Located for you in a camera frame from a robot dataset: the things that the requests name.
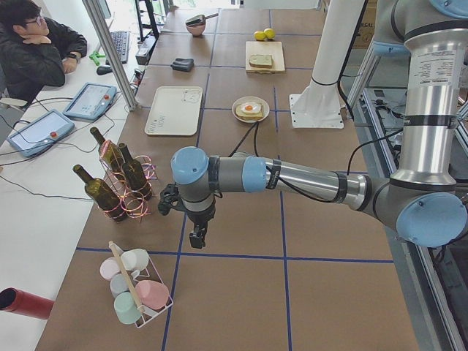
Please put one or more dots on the wooden rack handle rod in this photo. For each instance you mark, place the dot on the wooden rack handle rod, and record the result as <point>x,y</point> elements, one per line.
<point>116,253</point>

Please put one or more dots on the green plastic clamp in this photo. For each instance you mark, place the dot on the green plastic clamp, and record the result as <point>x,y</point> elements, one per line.
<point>96,56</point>

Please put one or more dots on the black keyboard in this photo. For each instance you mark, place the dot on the black keyboard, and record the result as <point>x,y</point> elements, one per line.
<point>120,40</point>

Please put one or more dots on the far blue teach pendant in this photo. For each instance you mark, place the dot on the far blue teach pendant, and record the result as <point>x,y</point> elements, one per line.
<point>91,102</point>

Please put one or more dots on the black computer mouse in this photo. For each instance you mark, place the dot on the black computer mouse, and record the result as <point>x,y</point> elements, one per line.
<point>104,69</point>

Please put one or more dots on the yellow lemon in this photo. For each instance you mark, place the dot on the yellow lemon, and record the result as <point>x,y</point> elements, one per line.
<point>260,35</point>
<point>269,33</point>

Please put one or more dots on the near blue teach pendant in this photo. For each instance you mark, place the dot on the near blue teach pendant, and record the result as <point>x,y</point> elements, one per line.
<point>41,134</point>

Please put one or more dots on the light pink cup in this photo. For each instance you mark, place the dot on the light pink cup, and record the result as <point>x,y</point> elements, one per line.
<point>109,268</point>

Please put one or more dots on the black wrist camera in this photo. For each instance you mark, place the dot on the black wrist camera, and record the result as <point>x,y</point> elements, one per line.
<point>168,200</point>

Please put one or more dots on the middle dark green bottle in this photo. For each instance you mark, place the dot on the middle dark green bottle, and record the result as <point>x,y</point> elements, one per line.
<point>134,174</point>

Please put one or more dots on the copper wire bottle rack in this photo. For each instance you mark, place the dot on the copper wire bottle rack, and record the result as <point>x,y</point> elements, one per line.
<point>132,202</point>

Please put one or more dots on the dark green bottle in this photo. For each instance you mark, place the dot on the dark green bottle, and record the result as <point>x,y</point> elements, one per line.
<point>109,153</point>
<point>98,190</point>
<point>134,174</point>

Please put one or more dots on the cream rectangular serving tray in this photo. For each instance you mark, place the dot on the cream rectangular serving tray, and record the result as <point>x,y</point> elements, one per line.
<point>174,111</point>

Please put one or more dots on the seated person in black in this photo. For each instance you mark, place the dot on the seated person in black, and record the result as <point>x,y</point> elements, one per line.
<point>36,51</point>

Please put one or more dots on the pink round plate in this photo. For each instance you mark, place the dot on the pink round plate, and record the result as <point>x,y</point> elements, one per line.
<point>266,109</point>

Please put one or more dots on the blue teach pendant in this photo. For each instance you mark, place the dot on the blue teach pendant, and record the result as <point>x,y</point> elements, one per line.
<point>41,134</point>
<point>91,102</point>

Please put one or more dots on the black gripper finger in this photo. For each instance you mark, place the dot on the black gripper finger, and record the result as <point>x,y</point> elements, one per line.
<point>197,237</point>

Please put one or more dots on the mint green cup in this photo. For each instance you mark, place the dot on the mint green cup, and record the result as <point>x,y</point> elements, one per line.
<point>126,309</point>

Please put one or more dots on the cardboard box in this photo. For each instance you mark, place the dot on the cardboard box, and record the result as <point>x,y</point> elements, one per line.
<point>366,30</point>

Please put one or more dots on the bread slice with fried egg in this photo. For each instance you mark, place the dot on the bread slice with fried egg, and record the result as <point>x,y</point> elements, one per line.
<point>249,111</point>

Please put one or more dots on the left yellow lemon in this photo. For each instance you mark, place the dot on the left yellow lemon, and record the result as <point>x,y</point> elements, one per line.
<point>260,35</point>

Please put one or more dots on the pink bowl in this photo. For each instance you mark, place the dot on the pink bowl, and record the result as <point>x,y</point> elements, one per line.
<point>197,29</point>

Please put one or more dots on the light wooden cutting board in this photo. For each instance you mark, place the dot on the light wooden cutting board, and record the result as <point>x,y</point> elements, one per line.
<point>273,48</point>

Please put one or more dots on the right yellow lemon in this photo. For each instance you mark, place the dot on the right yellow lemon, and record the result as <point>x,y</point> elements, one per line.
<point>269,33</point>

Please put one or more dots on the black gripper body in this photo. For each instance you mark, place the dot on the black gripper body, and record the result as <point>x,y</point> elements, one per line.
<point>199,219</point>

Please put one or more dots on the red cylinder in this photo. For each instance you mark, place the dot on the red cylinder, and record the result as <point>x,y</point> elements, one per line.
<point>25,303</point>

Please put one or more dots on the folded dark grey cloth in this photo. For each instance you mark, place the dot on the folded dark grey cloth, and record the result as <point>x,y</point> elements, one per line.
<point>183,64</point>

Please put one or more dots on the salmon pink cup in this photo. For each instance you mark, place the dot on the salmon pink cup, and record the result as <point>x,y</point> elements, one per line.
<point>152,294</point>

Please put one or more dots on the grey cup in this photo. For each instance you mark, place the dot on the grey cup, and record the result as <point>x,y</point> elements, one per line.
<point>118,285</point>

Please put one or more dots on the plain bread slice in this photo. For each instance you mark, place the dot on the plain bread slice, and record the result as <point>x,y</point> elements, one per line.
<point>261,61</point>

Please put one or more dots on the front dark green bottle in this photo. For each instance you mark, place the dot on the front dark green bottle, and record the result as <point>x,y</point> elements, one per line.
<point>98,190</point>

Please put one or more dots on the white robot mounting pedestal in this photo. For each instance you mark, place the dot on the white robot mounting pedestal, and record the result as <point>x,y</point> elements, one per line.
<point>318,106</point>

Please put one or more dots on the aluminium frame post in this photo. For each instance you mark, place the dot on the aluminium frame post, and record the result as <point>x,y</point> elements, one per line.
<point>98,21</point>

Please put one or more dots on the steel scoop with handle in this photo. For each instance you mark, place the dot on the steel scoop with handle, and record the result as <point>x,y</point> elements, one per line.
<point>199,19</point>

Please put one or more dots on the white wire cup rack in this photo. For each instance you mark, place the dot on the white wire cup rack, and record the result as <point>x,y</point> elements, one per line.
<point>150,273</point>

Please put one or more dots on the rear dark green bottle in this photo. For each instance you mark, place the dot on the rear dark green bottle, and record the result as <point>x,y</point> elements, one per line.
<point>109,153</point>

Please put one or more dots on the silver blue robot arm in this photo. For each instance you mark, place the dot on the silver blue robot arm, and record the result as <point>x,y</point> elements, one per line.
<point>419,199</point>

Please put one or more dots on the white cup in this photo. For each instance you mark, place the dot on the white cup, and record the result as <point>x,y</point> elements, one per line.
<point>135,259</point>

